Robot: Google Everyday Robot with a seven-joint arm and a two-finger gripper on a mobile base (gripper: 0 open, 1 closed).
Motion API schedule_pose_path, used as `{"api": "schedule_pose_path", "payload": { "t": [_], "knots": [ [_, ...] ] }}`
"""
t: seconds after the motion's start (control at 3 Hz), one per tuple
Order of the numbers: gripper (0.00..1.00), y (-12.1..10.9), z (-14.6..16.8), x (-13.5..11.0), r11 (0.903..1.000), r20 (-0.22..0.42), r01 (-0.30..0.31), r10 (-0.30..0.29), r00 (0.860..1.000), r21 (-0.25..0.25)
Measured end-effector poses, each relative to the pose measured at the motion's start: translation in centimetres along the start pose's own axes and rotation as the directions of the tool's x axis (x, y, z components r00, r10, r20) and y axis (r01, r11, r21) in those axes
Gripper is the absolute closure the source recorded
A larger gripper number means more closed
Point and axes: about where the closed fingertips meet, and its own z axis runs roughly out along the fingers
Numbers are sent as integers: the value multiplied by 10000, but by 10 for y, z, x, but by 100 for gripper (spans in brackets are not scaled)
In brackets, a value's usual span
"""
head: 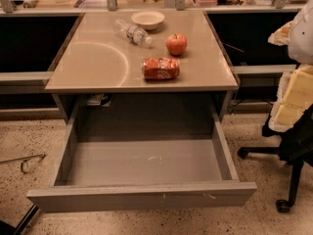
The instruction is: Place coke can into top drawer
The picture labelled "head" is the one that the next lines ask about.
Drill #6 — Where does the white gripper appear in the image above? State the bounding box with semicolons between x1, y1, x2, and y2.
268;0;313;132

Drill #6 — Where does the grey cabinet with beige top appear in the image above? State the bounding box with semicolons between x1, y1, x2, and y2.
44;9;241;124

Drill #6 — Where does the grey open top drawer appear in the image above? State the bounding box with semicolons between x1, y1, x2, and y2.
27;98;256;212

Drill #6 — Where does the black office chair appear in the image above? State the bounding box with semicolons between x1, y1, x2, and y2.
237;106;313;212

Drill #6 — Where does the red apple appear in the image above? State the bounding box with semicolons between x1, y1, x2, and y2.
165;33;187;56

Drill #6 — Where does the white bowl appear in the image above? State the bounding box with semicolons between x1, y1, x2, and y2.
131;11;165;31

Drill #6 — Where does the clear plastic water bottle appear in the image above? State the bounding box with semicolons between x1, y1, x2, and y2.
113;19;153;47

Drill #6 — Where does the metal hook on floor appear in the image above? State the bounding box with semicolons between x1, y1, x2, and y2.
0;154;46;174

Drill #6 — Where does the black stand leg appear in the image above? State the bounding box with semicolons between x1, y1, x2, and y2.
0;204;40;235

